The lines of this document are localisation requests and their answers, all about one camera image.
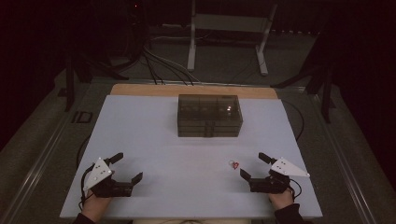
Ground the dark transparent drawer box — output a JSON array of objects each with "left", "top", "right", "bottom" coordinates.
[{"left": 177, "top": 93, "right": 244, "bottom": 138}]

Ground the person's right hand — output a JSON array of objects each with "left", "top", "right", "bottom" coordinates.
[{"left": 269, "top": 189, "right": 295, "bottom": 211}]

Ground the white metal stand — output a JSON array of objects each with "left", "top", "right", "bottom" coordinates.
[{"left": 186, "top": 0, "right": 278, "bottom": 77}]

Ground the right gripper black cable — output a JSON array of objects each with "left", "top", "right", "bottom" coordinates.
[{"left": 289, "top": 178, "right": 303, "bottom": 200}]

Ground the white table board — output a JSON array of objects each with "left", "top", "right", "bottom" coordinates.
[{"left": 59, "top": 94, "right": 323, "bottom": 219}]

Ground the metal floor rail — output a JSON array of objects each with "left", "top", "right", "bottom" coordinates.
[
  {"left": 309, "top": 91, "right": 379, "bottom": 224},
  {"left": 0, "top": 110, "right": 73, "bottom": 224}
]

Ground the wooden table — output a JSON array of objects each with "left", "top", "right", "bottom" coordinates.
[{"left": 110, "top": 83, "right": 278, "bottom": 100}]

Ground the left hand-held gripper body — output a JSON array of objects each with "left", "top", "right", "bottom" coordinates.
[{"left": 82, "top": 157, "right": 134, "bottom": 199}]

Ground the thin black floor cable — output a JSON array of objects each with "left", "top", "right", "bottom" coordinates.
[
  {"left": 76, "top": 134, "right": 92, "bottom": 171},
  {"left": 281, "top": 99, "right": 304, "bottom": 143}
]

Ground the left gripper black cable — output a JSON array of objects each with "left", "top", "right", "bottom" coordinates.
[{"left": 78, "top": 162, "right": 96, "bottom": 210}]

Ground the black stand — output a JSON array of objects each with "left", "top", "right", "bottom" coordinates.
[
  {"left": 64, "top": 50, "right": 130, "bottom": 113},
  {"left": 270, "top": 60, "right": 338, "bottom": 124}
]

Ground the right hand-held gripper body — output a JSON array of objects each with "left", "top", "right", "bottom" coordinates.
[{"left": 248, "top": 157, "right": 311, "bottom": 194}]

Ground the bundle of floor cables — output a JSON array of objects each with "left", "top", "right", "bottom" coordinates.
[{"left": 142, "top": 35, "right": 202, "bottom": 87}]

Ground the person's left hand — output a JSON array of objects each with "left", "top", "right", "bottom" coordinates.
[{"left": 81, "top": 189, "right": 112, "bottom": 223}]

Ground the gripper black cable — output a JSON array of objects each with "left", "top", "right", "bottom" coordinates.
[
  {"left": 78, "top": 162, "right": 96, "bottom": 210},
  {"left": 289, "top": 178, "right": 303, "bottom": 200}
]

